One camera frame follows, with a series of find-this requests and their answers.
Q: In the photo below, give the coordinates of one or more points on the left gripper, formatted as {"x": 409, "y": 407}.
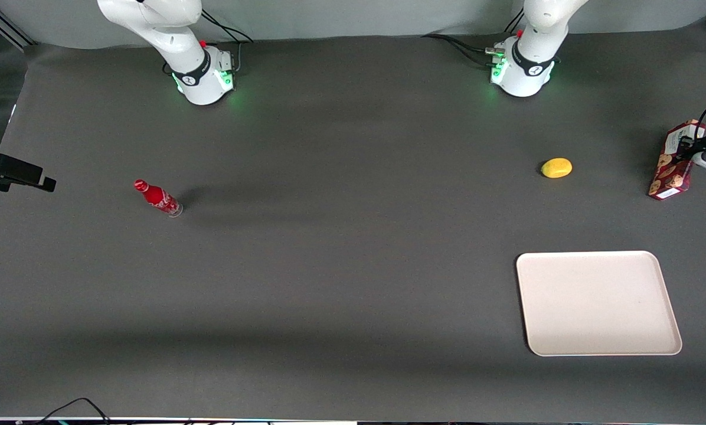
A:
{"x": 690, "y": 146}

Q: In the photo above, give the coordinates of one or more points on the yellow lemon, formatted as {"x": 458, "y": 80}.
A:
{"x": 556, "y": 168}

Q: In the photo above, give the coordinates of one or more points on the dark aluminium rail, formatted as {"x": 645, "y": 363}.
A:
{"x": 5, "y": 26}

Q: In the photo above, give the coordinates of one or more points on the red cookie box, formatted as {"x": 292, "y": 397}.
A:
{"x": 669, "y": 177}

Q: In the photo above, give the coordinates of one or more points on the white rectangular tray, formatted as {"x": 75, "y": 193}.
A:
{"x": 589, "y": 304}

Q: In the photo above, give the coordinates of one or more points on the red cola bottle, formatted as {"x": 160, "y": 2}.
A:
{"x": 157, "y": 198}

